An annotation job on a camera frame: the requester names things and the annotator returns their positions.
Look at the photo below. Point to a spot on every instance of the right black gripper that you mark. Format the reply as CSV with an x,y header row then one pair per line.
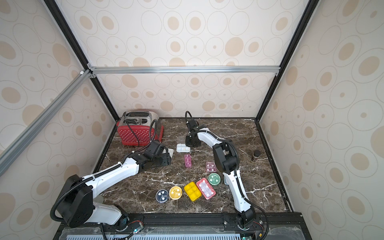
x,y
192,140

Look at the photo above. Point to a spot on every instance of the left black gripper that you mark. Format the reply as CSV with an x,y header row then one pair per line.
x,y
167,159

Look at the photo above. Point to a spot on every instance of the magenta pillbox clear lid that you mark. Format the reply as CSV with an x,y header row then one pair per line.
x,y
211,167

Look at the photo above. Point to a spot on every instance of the dark blue round pillbox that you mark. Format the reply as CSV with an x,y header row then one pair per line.
x,y
162,196

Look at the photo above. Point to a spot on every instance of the yellow round pillbox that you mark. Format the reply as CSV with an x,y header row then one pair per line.
x,y
175,192

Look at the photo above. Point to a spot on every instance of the green round pillbox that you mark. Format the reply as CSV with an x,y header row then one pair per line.
x,y
214,179

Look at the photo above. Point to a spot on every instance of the yellow lidded rectangular pillbox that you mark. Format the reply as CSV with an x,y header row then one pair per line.
x,y
192,191

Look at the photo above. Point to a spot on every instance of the red rectangular pillbox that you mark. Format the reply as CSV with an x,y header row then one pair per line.
x,y
206,189

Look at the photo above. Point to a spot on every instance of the white six-cell pillbox clear lid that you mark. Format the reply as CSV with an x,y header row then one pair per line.
x,y
171,152

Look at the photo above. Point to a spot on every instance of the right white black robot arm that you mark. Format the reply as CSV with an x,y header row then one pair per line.
x,y
227,162

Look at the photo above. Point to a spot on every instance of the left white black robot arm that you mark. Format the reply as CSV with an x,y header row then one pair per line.
x,y
75,204

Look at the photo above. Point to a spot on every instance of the red and silver toaster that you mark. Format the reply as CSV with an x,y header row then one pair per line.
x,y
134,128

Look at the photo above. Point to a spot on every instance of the small dark brown bottle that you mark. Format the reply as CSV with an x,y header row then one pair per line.
x,y
256,154

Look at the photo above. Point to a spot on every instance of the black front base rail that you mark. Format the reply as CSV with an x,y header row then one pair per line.
x,y
281,226

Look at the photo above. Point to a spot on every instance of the rear aluminium frame rail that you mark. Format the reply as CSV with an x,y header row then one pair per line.
x,y
186,70

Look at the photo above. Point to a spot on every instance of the aluminium frame rail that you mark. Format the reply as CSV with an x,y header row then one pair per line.
x,y
186,70
25,138

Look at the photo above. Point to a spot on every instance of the left aluminium frame rail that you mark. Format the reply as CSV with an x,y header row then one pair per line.
x,y
25,138

